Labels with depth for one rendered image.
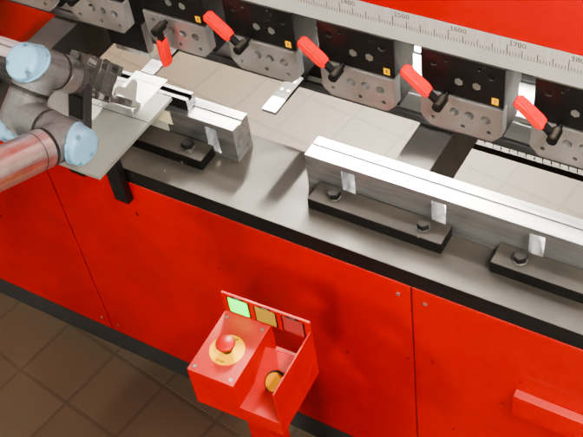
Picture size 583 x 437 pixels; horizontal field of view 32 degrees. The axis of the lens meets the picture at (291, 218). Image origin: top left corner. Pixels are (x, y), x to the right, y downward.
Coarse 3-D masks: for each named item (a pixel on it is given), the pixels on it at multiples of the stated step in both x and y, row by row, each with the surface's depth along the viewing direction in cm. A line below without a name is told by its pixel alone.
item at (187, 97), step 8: (128, 72) 227; (160, 88) 223; (168, 88) 222; (176, 88) 221; (176, 96) 219; (184, 96) 220; (192, 96) 220; (176, 104) 221; (184, 104) 219; (192, 104) 221
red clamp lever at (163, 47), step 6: (156, 24) 196; (162, 24) 196; (156, 30) 195; (162, 30) 196; (156, 36) 196; (162, 36) 197; (156, 42) 198; (162, 42) 197; (162, 48) 198; (168, 48) 199; (162, 54) 199; (168, 54) 200; (162, 60) 201; (168, 60) 201
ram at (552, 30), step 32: (256, 0) 181; (288, 0) 176; (384, 0) 165; (416, 0) 161; (448, 0) 158; (480, 0) 155; (512, 0) 152; (544, 0) 149; (576, 0) 146; (384, 32) 170; (416, 32) 166; (512, 32) 156; (544, 32) 153; (576, 32) 150; (512, 64) 161; (544, 64) 157
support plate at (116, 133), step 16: (160, 96) 220; (96, 112) 219; (112, 112) 218; (144, 112) 217; (160, 112) 217; (96, 128) 215; (112, 128) 215; (128, 128) 214; (144, 128) 214; (112, 144) 211; (128, 144) 211; (96, 160) 208; (112, 160) 208; (96, 176) 206
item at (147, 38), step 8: (144, 24) 209; (112, 32) 215; (120, 32) 214; (128, 32) 212; (136, 32) 211; (144, 32) 210; (112, 40) 217; (120, 40) 216; (128, 40) 214; (136, 40) 213; (144, 40) 211; (120, 48) 219; (128, 48) 218; (136, 48) 215; (144, 48) 213; (152, 48) 214; (152, 56) 215
